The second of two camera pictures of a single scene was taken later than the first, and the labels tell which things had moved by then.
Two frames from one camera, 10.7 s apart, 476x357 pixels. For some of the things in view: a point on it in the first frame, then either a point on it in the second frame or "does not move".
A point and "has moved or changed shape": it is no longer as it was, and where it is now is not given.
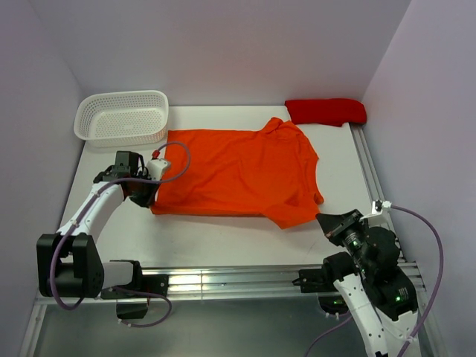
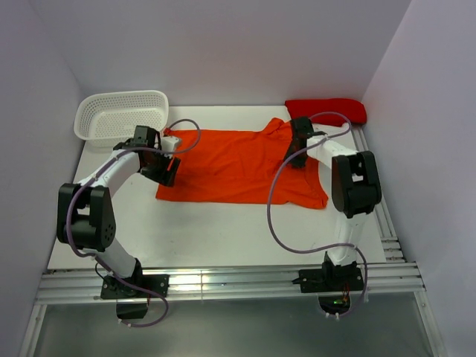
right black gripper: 334,224 to 298,163
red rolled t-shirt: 330,112 does not move
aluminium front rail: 273,284 does not move
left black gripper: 146,201 to 164,177
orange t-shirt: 271,173 has moved or changed shape
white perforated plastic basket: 122,119 does not move
